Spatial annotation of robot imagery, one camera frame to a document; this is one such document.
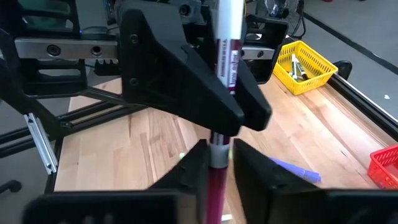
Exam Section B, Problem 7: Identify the black frame clamp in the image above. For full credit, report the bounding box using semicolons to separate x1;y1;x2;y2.
332;60;354;78

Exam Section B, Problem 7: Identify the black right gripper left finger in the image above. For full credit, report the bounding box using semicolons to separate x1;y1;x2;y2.
149;139;210;224

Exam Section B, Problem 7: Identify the silver aluminium extrusion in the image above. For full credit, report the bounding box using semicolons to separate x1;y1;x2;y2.
24;113;59;175

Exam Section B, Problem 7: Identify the black left side frame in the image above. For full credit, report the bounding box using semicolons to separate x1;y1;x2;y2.
0;86;147;158

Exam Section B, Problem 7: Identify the purple highlighter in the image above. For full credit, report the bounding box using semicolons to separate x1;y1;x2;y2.
269;156;322;184

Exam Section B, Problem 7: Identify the black table frame rail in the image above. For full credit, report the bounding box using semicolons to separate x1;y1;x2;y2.
326;74;398;141

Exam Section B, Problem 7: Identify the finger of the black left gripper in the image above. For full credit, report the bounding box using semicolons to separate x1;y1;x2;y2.
233;60;273;131
119;7;245;138

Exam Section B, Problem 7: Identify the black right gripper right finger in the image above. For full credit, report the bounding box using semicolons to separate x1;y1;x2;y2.
233;139;330;224

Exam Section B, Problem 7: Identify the red plastic basket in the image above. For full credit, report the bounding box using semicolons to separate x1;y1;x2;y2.
367;144;398;190

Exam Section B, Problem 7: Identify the black white marker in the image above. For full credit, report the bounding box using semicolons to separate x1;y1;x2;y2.
290;53;300;79
297;62;310;82

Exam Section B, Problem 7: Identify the yellow plastic basket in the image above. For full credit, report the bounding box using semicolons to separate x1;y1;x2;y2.
272;40;339;96

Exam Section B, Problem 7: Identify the maroon capped white marker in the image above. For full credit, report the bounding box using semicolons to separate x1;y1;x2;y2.
205;0;246;224

